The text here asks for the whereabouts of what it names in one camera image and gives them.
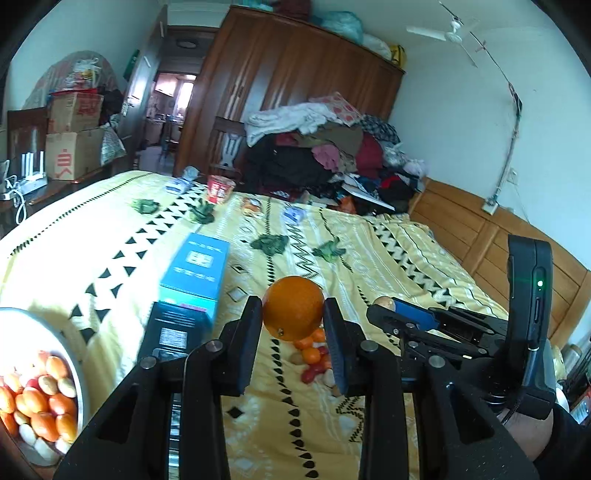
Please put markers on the dark wooden desk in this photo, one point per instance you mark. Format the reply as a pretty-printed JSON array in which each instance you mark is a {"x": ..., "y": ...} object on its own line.
[{"x": 60, "y": 194}]

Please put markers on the plastic-wrapped bundle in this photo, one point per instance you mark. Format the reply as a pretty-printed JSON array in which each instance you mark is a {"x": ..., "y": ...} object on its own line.
[{"x": 69, "y": 74}]

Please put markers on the large orange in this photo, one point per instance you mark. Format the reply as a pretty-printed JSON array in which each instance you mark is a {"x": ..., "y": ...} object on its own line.
[{"x": 291, "y": 304}]

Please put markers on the orange snack packet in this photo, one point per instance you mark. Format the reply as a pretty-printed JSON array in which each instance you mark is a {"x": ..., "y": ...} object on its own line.
[{"x": 252, "y": 206}]

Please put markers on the white router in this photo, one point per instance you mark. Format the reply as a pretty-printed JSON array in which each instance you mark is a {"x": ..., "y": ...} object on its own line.
[{"x": 33, "y": 173}]

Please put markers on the green leafy vegetable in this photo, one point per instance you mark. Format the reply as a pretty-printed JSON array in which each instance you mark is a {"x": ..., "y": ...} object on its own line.
[
  {"x": 145, "y": 206},
  {"x": 202, "y": 213},
  {"x": 328, "y": 250},
  {"x": 270, "y": 243}
]

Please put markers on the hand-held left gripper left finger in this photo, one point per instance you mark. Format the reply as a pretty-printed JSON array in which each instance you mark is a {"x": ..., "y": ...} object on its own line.
[{"x": 247, "y": 350}]

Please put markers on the small brown cardboard box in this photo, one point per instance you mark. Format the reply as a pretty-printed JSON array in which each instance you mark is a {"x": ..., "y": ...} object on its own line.
[{"x": 74, "y": 110}]

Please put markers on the metal bowl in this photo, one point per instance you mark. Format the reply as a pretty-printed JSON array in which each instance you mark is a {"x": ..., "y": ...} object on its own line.
[{"x": 41, "y": 330}]

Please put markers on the heap of tangerines and tomatoes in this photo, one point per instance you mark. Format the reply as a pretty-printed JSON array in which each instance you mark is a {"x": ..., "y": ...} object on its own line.
[
  {"x": 310, "y": 355},
  {"x": 41, "y": 401}
]

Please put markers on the blue cardboard box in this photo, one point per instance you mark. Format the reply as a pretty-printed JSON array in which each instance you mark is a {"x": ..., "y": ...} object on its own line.
[{"x": 196, "y": 267}]

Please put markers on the pile of clothes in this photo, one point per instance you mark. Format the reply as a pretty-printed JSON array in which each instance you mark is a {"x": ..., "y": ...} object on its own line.
[{"x": 300, "y": 161}]

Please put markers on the wooden door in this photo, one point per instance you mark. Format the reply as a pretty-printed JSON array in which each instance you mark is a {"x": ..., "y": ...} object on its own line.
[{"x": 143, "y": 78}]

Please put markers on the wooden chair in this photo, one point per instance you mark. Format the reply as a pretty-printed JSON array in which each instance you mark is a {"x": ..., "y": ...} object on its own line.
[{"x": 226, "y": 134}]

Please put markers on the wall socket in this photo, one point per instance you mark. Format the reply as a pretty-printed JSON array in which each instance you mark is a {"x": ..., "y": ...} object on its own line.
[{"x": 490, "y": 205}]

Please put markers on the person's right forearm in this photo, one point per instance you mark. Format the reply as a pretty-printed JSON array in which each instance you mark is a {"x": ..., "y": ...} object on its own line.
[{"x": 535, "y": 438}]

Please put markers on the teal plastic bag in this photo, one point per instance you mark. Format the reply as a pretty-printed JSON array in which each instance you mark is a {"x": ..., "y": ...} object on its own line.
[{"x": 341, "y": 25}]

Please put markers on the white power strip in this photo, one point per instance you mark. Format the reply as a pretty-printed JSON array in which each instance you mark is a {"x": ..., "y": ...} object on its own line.
[{"x": 23, "y": 187}]

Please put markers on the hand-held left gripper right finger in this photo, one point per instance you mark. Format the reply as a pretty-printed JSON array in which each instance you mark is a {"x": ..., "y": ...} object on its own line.
[{"x": 336, "y": 355}]

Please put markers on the wooden headboard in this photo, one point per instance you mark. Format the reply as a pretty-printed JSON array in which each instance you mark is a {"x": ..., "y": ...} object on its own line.
[{"x": 461, "y": 230}]

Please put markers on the large brown cardboard box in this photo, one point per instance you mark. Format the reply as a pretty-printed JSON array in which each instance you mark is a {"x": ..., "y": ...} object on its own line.
[{"x": 74, "y": 154}]

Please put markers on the white ceiling fan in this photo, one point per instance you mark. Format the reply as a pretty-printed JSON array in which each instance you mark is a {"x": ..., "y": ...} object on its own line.
[{"x": 443, "y": 30}]

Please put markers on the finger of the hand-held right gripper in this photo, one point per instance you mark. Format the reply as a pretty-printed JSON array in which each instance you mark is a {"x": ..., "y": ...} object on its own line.
[
  {"x": 415, "y": 317},
  {"x": 388, "y": 323}
]

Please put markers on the black cardboard box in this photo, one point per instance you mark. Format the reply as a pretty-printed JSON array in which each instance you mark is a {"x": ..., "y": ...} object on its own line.
[{"x": 173, "y": 330}]

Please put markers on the blue tissue pack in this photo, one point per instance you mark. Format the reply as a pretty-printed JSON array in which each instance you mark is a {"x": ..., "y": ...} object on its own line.
[
  {"x": 294, "y": 215},
  {"x": 179, "y": 186}
]

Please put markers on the brown wooden wardrobe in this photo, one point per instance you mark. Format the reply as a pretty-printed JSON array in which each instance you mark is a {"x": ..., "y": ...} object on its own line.
[{"x": 286, "y": 69}]

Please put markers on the patterned plastic bag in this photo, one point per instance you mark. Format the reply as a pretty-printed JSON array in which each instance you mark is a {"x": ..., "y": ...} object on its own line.
[{"x": 112, "y": 145}]

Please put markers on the red cup noodle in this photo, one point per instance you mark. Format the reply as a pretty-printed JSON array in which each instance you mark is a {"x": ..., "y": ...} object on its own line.
[{"x": 220, "y": 189}]

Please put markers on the small brown longan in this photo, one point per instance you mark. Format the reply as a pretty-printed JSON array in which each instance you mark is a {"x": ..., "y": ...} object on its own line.
[{"x": 384, "y": 303}]

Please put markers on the dark high-back chair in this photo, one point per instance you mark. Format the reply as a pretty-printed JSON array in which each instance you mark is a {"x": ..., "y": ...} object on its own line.
[{"x": 25, "y": 134}]

